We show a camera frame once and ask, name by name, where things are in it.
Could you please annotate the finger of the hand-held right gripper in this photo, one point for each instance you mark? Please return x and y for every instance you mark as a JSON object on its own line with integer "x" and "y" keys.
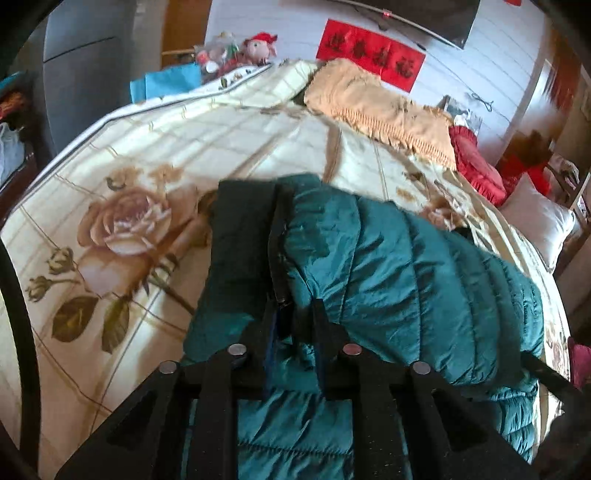
{"x": 547, "y": 376}

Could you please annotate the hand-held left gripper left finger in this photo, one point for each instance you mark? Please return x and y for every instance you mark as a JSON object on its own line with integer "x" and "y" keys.
{"x": 272, "y": 350}

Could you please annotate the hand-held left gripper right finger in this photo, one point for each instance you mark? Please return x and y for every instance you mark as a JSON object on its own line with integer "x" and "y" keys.
{"x": 328, "y": 360}

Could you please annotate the green quilted jacket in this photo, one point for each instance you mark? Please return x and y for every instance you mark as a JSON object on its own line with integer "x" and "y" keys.
{"x": 392, "y": 277}

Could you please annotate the dark red blanket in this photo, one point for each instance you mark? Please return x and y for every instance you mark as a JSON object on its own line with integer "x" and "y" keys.
{"x": 581, "y": 362}

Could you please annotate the white pillow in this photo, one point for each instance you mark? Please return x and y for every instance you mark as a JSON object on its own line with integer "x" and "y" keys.
{"x": 540, "y": 221}

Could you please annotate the wooden chair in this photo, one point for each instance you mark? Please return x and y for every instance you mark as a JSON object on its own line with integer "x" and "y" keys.
{"x": 572, "y": 184}

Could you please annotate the red garment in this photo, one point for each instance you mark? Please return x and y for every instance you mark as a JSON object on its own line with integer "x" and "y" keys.
{"x": 526, "y": 173}

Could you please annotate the red ruffled pillow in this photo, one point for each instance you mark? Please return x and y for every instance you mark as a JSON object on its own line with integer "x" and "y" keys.
{"x": 478, "y": 166}

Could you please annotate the bed with floral sheet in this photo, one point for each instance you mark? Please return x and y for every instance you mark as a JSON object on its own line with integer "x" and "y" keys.
{"x": 115, "y": 152}

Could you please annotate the beige frilled pillow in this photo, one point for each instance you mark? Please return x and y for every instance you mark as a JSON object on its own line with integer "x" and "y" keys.
{"x": 378, "y": 106}

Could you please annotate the framed photo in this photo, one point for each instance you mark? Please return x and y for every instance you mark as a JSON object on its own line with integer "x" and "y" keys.
{"x": 461, "y": 113}

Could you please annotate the blue cloth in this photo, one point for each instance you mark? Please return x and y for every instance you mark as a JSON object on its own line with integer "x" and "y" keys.
{"x": 166, "y": 83}

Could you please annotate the dark wooden cabinet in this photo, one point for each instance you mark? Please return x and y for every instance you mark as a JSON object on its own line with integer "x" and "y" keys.
{"x": 25, "y": 184}

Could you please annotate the pile of small items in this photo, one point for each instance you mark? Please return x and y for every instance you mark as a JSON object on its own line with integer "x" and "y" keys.
{"x": 217, "y": 57}

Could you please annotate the red tassel decoration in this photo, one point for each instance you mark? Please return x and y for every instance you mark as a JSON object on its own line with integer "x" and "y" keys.
{"x": 565, "y": 78}

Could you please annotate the plush toy with red hat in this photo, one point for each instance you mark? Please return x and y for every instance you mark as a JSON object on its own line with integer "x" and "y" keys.
{"x": 258, "y": 48}

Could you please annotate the white plastic bag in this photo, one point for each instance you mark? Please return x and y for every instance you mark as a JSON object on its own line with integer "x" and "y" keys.
{"x": 9, "y": 152}

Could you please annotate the wooden door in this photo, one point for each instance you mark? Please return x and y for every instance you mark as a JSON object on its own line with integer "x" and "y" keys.
{"x": 184, "y": 27}

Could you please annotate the grey refrigerator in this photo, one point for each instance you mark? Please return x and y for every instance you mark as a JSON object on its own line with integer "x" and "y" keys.
{"x": 83, "y": 69}

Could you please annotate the stack of folded blankets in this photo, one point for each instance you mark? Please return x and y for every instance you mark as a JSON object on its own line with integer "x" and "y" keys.
{"x": 16, "y": 97}

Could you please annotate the red wall banner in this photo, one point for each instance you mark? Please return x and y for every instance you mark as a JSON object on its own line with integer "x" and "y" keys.
{"x": 369, "y": 53}

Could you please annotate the wall-mounted television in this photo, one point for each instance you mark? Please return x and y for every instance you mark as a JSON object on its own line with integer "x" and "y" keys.
{"x": 438, "y": 23}

